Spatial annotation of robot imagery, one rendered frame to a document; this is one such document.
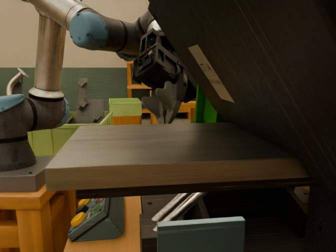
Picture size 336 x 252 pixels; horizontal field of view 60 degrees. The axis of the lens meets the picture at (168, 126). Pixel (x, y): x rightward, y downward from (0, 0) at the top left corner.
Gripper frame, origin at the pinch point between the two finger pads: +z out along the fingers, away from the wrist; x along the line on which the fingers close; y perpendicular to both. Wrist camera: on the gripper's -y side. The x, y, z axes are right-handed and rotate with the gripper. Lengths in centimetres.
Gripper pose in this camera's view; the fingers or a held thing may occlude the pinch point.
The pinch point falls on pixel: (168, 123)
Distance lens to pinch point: 55.0
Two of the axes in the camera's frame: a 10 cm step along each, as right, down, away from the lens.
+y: -6.9, -4.1, -6.0
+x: 7.3, -3.7, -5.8
